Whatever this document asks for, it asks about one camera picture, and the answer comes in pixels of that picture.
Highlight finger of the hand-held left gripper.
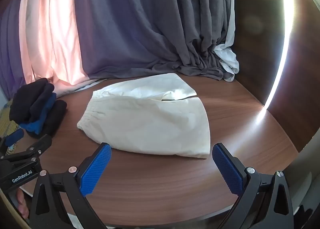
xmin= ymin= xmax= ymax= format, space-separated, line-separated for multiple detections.
xmin=0 ymin=134 xmax=52 ymax=170
xmin=0 ymin=128 xmax=25 ymax=155

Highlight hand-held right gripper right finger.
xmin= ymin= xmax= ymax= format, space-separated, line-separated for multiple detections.
xmin=212 ymin=143 xmax=295 ymax=229

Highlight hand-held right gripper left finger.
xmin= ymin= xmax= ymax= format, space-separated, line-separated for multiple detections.
xmin=29 ymin=143 xmax=112 ymax=229

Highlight cream pants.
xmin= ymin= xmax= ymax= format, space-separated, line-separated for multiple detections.
xmin=77 ymin=73 xmax=210 ymax=160

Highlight person's left hand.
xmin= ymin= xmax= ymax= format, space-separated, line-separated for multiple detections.
xmin=15 ymin=188 xmax=30 ymax=220

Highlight yellow patterned cloth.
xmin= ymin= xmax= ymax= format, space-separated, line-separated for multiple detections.
xmin=0 ymin=101 xmax=19 ymax=150

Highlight blue folded garment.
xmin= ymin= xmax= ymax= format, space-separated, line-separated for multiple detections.
xmin=19 ymin=92 xmax=57 ymax=135

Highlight black folded garment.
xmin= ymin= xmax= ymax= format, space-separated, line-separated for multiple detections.
xmin=26 ymin=100 xmax=68 ymax=139
xmin=9 ymin=77 xmax=49 ymax=122

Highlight navy folded garment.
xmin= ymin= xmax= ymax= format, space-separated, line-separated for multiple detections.
xmin=27 ymin=83 xmax=55 ymax=122

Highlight grey curtain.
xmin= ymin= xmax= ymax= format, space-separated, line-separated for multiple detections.
xmin=74 ymin=0 xmax=237 ymax=82
xmin=0 ymin=0 xmax=27 ymax=100

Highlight white sheer curtain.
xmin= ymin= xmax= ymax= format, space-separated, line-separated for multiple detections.
xmin=19 ymin=0 xmax=110 ymax=94
xmin=214 ymin=1 xmax=240 ymax=82

